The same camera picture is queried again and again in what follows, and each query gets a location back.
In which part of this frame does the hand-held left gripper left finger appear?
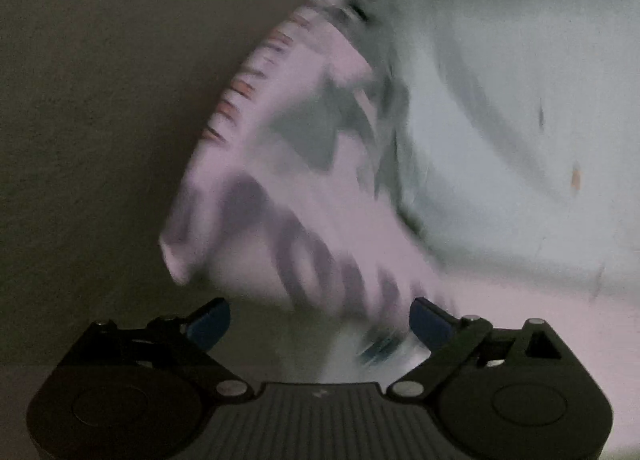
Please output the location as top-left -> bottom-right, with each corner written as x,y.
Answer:
70,297 -> 251,398

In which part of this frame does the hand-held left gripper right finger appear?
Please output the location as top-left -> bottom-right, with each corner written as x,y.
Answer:
391,297 -> 568,398

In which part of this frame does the white printed garment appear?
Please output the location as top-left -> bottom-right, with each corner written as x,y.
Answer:
159,0 -> 461,377

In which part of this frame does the carrot printed pale sheet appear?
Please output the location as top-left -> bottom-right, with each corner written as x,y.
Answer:
350,0 -> 640,301

